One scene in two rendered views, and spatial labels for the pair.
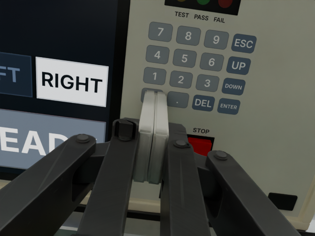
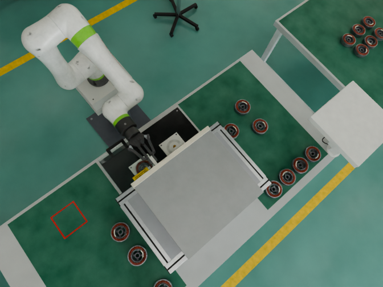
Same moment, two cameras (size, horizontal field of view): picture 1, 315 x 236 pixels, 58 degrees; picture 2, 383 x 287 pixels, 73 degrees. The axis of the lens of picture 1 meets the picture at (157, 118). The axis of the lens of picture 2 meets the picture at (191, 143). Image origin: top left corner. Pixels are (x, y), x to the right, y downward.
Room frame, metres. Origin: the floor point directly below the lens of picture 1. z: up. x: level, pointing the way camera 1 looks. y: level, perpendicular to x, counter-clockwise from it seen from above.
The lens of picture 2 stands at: (0.42, -0.10, 2.44)
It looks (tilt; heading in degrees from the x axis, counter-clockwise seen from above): 73 degrees down; 128
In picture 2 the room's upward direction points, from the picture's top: 16 degrees clockwise
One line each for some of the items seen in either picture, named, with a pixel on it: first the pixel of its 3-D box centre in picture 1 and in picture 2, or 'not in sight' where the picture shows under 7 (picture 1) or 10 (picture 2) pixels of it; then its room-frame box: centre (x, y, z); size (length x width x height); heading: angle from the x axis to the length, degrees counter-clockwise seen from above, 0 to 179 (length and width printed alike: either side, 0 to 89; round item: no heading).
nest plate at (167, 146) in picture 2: not in sight; (174, 147); (0.06, 0.20, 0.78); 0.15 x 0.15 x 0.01; 2
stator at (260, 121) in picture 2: not in sight; (259, 126); (0.28, 0.78, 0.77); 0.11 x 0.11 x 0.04
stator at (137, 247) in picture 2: not in sight; (137, 255); (0.47, -0.36, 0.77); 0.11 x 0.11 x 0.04
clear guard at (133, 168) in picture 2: not in sight; (132, 168); (0.08, -0.10, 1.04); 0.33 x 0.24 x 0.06; 2
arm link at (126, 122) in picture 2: not in sight; (126, 127); (-0.07, -0.01, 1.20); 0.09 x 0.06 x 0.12; 92
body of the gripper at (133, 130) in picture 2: not in sight; (135, 138); (0.00, 0.00, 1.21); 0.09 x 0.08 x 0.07; 2
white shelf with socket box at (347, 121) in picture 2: not in sight; (330, 134); (0.61, 1.01, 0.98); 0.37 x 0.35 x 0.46; 92
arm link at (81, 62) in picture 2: not in sight; (89, 65); (-0.62, 0.05, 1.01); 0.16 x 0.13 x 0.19; 99
